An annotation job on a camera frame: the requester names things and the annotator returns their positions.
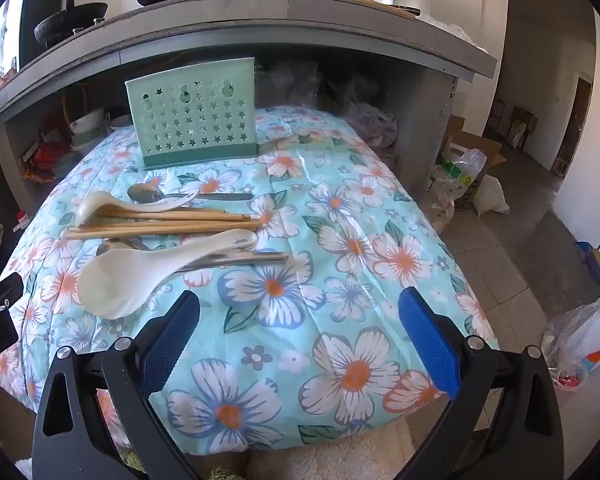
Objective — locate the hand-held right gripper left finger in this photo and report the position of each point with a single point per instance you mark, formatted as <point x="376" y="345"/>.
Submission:
<point x="170" y="345"/>

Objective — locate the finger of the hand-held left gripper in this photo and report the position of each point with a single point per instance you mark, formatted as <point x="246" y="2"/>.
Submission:
<point x="2" y="292"/>

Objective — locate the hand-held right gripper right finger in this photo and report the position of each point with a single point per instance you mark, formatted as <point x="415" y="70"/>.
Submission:
<point x="430" y="345"/>

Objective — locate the white rice paddle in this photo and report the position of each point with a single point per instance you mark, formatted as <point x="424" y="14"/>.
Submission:
<point x="115" y="285"/>

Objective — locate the metal spoon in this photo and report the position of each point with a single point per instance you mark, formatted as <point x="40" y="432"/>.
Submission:
<point x="145" y="191"/>
<point x="260" y="258"/>

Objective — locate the small white plastic spoon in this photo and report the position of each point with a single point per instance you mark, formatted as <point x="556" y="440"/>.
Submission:
<point x="95" y="202"/>

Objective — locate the green star-cut utensil holder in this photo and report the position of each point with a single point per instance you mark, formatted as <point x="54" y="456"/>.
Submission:
<point x="190" y="110"/>

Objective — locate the floral light blue blanket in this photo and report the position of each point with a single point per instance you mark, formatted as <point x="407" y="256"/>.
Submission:
<point x="330" y="270"/>

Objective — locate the green fluffy towel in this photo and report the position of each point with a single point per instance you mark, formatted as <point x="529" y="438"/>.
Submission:
<point x="225" y="474"/>

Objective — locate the crumpled clear plastic bag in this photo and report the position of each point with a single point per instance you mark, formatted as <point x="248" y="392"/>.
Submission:
<point x="570" y="325"/>

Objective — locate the red snack packets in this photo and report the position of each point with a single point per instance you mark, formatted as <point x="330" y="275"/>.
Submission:
<point x="45" y="157"/>

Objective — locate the white fluffy towel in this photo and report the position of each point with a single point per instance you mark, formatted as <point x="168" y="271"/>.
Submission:
<point x="330" y="455"/>

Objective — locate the white sack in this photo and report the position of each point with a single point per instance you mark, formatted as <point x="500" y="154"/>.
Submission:
<point x="492" y="197"/>

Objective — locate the red and blue spray bottle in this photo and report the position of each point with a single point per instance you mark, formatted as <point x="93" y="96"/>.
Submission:
<point x="592" y="360"/>

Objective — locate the plastic bag with green print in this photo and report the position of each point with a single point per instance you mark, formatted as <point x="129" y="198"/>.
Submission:
<point x="457" y="180"/>

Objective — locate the blue dustpan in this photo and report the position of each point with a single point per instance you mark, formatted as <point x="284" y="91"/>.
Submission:
<point x="590" y="260"/>

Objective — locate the white and green bowl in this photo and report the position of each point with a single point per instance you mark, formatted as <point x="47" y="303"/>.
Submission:
<point x="87" y="130"/>

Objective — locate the cardboard box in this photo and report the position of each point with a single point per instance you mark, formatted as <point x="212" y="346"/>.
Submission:
<point x="480" y="147"/>

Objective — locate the pink plastic bag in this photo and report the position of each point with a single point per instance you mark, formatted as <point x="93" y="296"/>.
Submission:
<point x="375" y="122"/>

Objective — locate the wooden door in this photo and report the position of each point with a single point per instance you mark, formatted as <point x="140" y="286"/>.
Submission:
<point x="577" y="125"/>

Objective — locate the black wok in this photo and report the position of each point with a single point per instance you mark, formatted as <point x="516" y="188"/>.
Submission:
<point x="70" y="22"/>

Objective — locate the range hood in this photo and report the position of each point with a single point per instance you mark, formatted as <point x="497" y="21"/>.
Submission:
<point x="40" y="10"/>

